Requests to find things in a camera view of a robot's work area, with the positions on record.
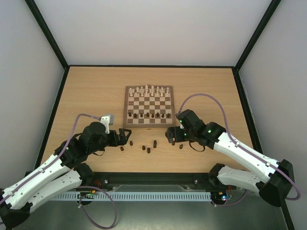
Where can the right electronics board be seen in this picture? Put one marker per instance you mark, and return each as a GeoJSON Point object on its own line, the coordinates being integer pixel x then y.
{"type": "Point", "coordinates": [223, 195]}

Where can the black aluminium frame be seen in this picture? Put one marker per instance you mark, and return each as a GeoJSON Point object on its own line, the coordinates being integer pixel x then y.
{"type": "Point", "coordinates": [156, 178]}

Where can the wooden folding chess board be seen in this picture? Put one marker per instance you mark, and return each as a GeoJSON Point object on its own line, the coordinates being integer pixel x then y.
{"type": "Point", "coordinates": [139, 104]}

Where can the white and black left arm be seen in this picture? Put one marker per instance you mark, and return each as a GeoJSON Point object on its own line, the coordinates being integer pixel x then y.
{"type": "Point", "coordinates": [64, 170]}

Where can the electronics board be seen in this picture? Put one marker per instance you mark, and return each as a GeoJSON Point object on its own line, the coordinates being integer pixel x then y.
{"type": "Point", "coordinates": [223, 195]}
{"type": "Point", "coordinates": [88, 194]}

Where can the left electronics board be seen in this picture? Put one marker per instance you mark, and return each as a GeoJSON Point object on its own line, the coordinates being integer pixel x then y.
{"type": "Point", "coordinates": [88, 194]}

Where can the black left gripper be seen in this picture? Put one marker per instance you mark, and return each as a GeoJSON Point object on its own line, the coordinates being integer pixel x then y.
{"type": "Point", "coordinates": [123, 140]}

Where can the light blue slotted cable duct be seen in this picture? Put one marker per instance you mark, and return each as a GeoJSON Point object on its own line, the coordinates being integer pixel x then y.
{"type": "Point", "coordinates": [141, 196]}

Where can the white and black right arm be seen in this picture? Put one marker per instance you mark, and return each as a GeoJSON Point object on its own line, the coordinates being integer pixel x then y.
{"type": "Point", "coordinates": [269, 178]}

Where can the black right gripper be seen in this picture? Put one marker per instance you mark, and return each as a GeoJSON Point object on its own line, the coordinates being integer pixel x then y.
{"type": "Point", "coordinates": [174, 134]}

